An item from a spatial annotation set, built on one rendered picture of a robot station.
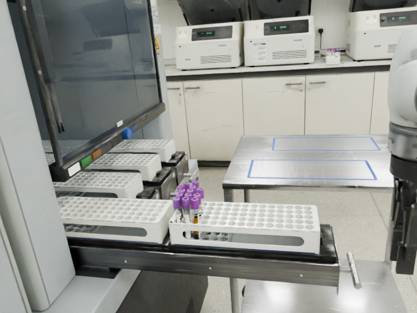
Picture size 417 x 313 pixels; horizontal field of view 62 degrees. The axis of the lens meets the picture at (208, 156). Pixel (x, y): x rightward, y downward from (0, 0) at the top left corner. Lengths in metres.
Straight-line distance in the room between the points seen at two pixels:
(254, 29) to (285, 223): 2.40
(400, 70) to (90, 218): 0.65
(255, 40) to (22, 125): 2.43
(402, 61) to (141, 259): 0.60
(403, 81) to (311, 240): 0.31
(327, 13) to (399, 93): 2.97
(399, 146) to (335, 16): 2.96
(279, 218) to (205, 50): 2.41
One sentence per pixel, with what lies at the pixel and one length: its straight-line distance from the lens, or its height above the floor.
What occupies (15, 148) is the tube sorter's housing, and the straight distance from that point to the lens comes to 0.68.
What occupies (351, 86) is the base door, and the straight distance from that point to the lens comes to 3.00.
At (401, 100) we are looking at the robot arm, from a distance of 0.62.
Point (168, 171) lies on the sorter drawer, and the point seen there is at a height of 0.82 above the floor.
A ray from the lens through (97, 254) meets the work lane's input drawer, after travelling 0.82.
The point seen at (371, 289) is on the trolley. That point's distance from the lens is 1.50.
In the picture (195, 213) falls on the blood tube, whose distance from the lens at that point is 0.69.
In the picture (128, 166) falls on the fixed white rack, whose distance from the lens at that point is 1.06.
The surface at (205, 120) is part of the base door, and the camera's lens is 3.10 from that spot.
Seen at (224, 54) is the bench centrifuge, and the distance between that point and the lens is 2.97.
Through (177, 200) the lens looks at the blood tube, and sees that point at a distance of 0.69.
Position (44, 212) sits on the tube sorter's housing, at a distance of 0.74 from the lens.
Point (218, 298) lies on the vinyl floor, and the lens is 1.82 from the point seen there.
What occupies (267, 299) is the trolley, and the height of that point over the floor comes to 0.28.
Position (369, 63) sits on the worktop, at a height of 0.89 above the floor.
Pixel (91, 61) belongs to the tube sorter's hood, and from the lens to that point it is 0.87.
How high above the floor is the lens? 1.23
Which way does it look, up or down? 20 degrees down
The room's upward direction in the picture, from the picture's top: 5 degrees counter-clockwise
